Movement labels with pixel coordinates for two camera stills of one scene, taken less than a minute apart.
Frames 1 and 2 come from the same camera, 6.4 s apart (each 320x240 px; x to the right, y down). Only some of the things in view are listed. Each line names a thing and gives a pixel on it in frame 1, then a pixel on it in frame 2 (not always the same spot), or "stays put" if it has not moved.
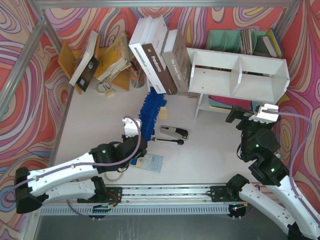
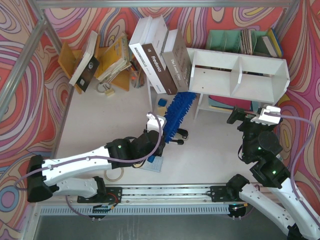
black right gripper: (243, 116) stays put
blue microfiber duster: (150, 111) to (175, 112)
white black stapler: (176, 132) stays put
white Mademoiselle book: (136, 43) stays put
